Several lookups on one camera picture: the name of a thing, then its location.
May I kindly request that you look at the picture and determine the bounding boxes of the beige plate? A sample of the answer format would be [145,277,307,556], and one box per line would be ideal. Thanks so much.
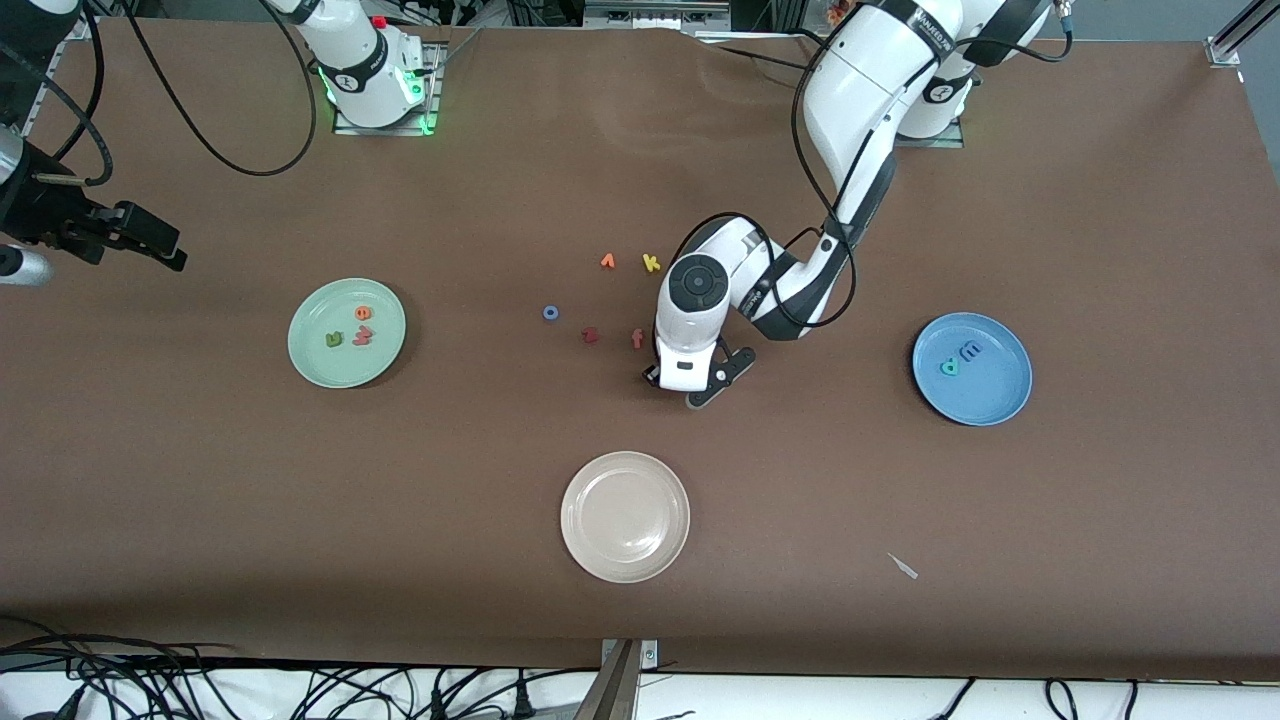
[560,451,692,585]

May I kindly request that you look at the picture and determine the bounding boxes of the green plate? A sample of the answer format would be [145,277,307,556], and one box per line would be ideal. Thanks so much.
[287,277,408,390]

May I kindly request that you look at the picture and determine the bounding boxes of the brown paper table cover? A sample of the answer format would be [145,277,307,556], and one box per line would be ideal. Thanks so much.
[0,15,1280,683]

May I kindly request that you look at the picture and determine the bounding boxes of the blue plate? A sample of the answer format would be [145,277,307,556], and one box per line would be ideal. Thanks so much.
[911,312,1034,428]

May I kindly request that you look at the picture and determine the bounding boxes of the grey metal box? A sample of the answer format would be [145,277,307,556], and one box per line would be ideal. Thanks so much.
[583,0,733,31]

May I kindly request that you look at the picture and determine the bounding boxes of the aluminium frame rail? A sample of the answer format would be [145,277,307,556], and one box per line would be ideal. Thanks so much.
[18,38,63,139]

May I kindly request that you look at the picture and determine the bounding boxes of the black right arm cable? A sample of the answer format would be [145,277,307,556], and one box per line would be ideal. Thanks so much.
[0,0,319,189]

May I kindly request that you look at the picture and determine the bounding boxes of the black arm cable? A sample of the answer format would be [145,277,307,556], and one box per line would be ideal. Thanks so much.
[790,0,1076,331]
[0,0,319,189]

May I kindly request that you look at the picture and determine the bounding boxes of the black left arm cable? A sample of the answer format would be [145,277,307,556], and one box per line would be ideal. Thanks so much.
[790,0,1076,331]

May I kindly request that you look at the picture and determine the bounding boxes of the metal table edge bracket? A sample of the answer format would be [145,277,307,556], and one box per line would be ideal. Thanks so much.
[600,638,661,673]

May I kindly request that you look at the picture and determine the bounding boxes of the grey metal post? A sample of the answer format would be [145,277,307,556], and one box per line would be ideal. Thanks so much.
[575,640,643,720]

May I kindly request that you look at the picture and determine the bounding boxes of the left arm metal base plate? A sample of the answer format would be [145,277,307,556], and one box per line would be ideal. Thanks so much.
[898,115,966,149]

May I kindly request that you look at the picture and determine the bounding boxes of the aluminium frame profile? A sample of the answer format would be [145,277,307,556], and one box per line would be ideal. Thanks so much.
[1205,0,1280,69]

